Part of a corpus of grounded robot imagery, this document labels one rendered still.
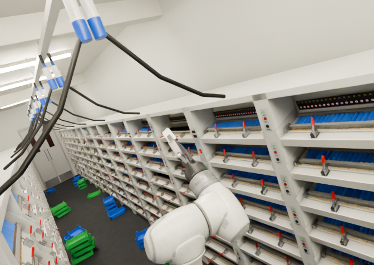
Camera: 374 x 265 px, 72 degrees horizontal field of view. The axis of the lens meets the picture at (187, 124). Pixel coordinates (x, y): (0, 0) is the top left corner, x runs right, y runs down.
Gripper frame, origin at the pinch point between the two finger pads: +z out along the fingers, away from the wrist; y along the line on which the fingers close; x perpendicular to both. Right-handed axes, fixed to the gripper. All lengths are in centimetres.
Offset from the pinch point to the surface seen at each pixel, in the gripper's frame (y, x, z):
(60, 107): 13, 29, 41
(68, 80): 15, 19, 48
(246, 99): -45, -38, 18
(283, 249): -116, 3, -40
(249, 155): -83, -21, 8
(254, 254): -144, 25, -29
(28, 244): -9, 82, 14
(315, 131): -44, -48, -20
